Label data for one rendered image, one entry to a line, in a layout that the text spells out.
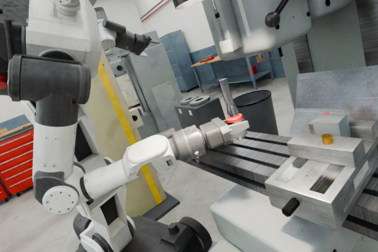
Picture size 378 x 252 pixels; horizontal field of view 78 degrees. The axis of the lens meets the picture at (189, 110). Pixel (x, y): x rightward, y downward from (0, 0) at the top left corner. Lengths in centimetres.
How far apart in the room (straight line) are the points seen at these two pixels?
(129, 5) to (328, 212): 1045
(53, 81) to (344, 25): 90
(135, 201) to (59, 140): 192
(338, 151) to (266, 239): 28
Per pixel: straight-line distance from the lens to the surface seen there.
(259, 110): 260
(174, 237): 123
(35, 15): 71
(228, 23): 60
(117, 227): 122
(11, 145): 500
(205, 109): 96
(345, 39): 101
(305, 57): 108
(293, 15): 65
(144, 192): 249
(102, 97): 221
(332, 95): 104
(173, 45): 792
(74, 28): 70
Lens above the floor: 138
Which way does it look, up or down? 14 degrees down
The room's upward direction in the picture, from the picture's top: 20 degrees counter-clockwise
